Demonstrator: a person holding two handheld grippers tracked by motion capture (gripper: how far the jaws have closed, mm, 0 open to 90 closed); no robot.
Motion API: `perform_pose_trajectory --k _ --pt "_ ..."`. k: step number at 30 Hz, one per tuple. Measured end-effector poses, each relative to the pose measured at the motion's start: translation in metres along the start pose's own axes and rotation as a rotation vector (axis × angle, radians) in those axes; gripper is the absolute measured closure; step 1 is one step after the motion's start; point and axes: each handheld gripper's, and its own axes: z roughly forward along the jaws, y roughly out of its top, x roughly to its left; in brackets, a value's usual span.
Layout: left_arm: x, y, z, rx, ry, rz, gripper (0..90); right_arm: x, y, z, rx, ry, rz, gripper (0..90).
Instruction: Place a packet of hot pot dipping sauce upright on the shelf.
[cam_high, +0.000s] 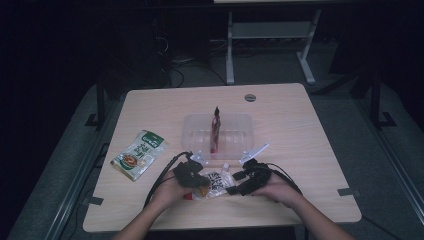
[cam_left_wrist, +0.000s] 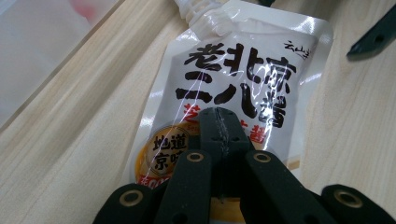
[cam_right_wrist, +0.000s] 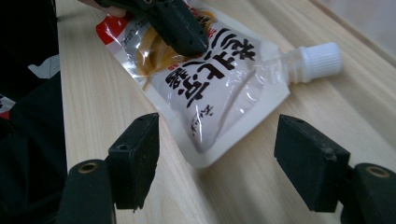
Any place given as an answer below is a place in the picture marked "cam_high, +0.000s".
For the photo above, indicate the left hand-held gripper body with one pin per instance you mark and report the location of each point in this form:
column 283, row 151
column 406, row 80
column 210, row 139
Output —
column 188, row 175

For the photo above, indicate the red and black snack packet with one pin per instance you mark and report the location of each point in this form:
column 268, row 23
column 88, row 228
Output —
column 215, row 131

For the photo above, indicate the grey round table grommet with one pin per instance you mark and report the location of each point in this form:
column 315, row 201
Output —
column 250, row 97

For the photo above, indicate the green and white snack packet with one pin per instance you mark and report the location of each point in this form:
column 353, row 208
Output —
column 138, row 156

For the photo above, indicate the orange and white snack packet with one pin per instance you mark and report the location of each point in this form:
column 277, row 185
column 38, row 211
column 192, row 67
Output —
column 218, row 183

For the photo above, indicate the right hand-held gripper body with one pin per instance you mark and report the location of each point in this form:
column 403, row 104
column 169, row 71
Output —
column 258, row 175

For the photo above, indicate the person's left hand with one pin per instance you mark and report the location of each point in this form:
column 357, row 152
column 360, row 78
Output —
column 166, row 196

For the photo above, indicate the white metal desk frame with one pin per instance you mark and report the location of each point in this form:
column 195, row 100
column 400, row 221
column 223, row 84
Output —
column 266, row 30

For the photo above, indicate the grey table bracket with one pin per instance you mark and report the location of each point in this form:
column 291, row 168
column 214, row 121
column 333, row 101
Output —
column 93, row 200
column 348, row 192

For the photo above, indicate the clear plastic container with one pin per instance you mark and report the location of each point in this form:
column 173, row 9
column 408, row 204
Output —
column 233, row 133

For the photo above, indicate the black metal stand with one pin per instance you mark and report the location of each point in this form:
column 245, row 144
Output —
column 100, row 103
column 376, row 100

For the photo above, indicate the person's right hand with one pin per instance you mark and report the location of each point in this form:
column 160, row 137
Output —
column 280, row 191

